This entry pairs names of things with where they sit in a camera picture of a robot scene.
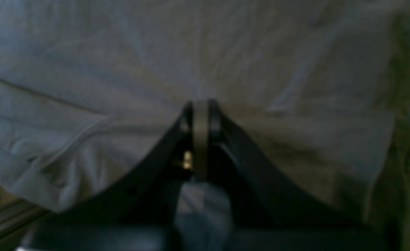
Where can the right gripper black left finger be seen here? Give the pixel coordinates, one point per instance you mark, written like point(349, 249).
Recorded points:
point(134, 214)

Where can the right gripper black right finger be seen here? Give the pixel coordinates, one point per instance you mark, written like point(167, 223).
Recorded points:
point(272, 213)

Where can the dark grey T-shirt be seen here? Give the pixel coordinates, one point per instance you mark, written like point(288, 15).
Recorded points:
point(87, 88)

